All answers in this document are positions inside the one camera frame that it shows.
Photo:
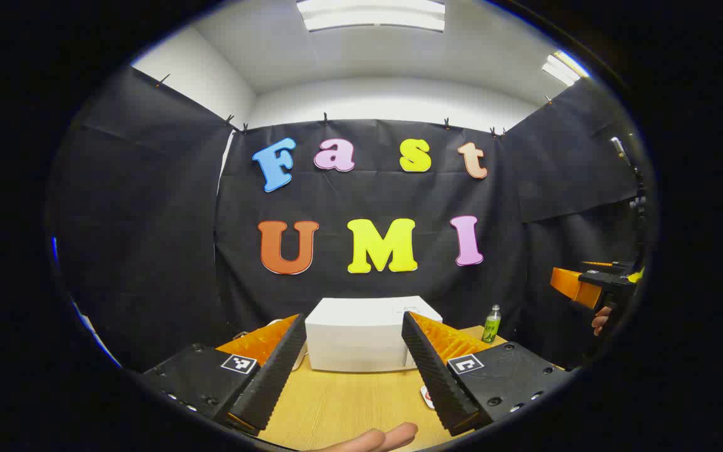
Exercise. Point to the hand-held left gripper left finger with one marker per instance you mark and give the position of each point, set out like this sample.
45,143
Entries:
277,370

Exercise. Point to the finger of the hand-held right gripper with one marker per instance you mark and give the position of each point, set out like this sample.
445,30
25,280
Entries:
572,284

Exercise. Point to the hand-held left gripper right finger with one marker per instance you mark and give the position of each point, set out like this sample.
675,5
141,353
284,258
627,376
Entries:
437,376

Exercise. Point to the white square plate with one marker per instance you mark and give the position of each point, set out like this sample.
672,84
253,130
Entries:
427,397

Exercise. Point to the white microwave oven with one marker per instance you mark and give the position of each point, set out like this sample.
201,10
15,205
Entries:
361,339

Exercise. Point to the green drink bottle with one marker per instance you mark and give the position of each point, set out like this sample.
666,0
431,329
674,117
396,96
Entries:
491,328

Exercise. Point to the black backdrop cloth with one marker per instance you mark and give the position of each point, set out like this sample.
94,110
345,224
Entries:
148,238

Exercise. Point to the small ceiling light panel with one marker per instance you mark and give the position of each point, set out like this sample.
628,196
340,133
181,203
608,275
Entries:
563,68

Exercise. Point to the row of black cloth clips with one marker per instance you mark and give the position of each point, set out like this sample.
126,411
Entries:
325,117

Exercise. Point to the long ceiling light panel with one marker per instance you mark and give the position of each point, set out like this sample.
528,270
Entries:
371,14

